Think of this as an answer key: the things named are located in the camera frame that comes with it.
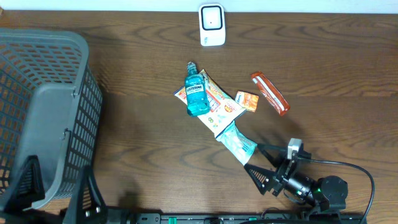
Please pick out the light blue wipes packet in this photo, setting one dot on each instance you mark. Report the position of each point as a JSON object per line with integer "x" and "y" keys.
{"x": 238, "y": 144}

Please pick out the white barcode scanner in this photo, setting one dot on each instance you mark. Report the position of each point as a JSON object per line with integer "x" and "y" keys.
{"x": 212, "y": 25}

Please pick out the blue mouthwash bottle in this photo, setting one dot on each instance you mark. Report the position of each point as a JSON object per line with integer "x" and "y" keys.
{"x": 195, "y": 88}

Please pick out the cream snack bag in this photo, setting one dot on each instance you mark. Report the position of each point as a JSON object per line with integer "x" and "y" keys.
{"x": 223, "y": 109}

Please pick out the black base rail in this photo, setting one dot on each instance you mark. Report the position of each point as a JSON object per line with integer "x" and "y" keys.
{"x": 271, "y": 216}

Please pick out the small orange packet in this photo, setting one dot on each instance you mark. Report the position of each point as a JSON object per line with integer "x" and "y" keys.
{"x": 247, "y": 100}

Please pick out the red snack bar wrapper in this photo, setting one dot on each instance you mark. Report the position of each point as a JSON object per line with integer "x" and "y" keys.
{"x": 271, "y": 93}

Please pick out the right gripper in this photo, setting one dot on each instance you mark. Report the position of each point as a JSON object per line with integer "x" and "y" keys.
{"x": 285, "y": 173}

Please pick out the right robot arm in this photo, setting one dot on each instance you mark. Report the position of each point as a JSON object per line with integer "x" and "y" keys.
{"x": 327, "y": 194}

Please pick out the grey plastic shopping basket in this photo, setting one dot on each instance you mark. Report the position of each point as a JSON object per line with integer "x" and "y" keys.
{"x": 50, "y": 107}

